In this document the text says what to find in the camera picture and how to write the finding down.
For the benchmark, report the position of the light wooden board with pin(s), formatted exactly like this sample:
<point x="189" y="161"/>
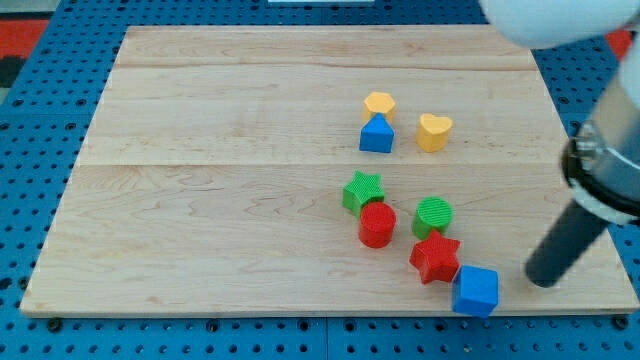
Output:
<point x="209" y="183"/>

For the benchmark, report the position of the red star block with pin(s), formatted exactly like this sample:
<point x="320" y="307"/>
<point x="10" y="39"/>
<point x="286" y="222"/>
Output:
<point x="435" y="258"/>

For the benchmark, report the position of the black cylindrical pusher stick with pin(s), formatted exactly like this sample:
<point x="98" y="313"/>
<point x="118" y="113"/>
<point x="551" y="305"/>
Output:
<point x="573" y="232"/>

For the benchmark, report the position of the green cylinder block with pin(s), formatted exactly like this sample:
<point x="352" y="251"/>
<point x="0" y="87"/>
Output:
<point x="432" y="213"/>

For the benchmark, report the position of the red cylinder block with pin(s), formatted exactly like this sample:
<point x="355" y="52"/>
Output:
<point x="377" y="224"/>

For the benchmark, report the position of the blue cube block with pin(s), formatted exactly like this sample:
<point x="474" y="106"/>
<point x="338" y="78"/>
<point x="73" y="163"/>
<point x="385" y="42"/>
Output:
<point x="475" y="291"/>

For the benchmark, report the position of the yellow hexagon block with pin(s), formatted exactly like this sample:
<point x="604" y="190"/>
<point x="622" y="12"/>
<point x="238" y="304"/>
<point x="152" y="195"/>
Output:
<point x="379" y="103"/>

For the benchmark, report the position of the yellow heart block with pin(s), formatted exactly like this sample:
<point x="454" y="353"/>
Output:
<point x="433" y="132"/>

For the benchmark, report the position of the blue triangular prism block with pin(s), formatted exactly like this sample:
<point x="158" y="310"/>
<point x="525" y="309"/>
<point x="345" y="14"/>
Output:
<point x="377" y="135"/>

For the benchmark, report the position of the green star block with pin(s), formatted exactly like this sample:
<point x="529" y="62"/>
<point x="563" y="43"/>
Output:
<point x="364" y="188"/>

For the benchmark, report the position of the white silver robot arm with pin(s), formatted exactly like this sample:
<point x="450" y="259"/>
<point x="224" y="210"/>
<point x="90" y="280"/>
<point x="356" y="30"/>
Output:
<point x="600" y="163"/>

